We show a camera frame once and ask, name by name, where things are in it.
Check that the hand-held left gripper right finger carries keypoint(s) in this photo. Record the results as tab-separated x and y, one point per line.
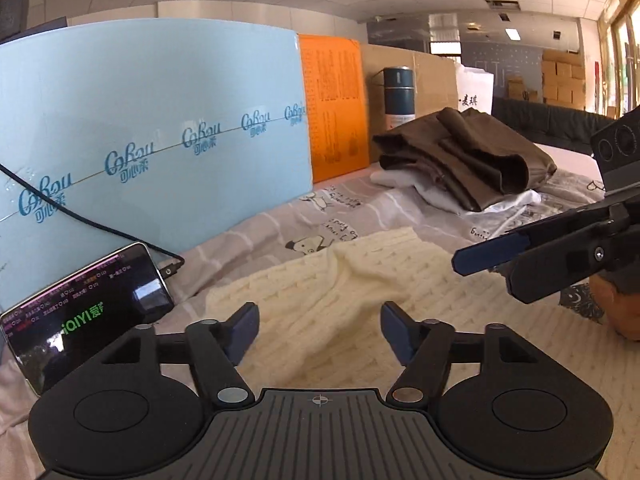
396	331

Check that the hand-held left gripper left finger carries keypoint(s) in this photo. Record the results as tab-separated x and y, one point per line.
244	327

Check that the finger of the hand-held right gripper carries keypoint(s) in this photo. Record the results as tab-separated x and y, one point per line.
487	255
550	270

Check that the cream knitted sweater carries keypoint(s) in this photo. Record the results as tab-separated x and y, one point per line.
325	300

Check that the person's right hand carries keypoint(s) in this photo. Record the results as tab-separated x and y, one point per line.
624	316

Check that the white garment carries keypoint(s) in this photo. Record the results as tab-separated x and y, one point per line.
435	196

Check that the black sofa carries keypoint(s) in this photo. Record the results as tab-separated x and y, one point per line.
550	121

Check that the grey printed bedsheet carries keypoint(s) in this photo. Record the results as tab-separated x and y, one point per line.
260	230

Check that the folded brown pants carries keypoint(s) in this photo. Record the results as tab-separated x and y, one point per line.
475	150

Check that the stack of cardboard boxes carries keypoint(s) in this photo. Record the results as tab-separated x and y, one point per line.
562	80

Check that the black smartphone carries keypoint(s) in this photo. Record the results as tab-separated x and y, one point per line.
100	305

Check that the white paper bag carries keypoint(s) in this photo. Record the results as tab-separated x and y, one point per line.
475	85

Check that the ceiling light panel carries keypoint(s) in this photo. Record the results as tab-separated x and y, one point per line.
512	33

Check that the teal cylindrical canister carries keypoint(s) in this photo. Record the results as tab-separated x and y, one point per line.
399	100

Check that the brown cardboard panel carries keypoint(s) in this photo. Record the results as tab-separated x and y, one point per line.
432	85

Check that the ceiling air vent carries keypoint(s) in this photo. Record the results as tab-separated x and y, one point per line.
502	5

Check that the orange printed board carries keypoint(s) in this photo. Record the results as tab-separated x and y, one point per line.
332	110

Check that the light blue foam board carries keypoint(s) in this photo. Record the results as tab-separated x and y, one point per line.
150	85

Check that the window frame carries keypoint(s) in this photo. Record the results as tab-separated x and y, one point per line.
622	40

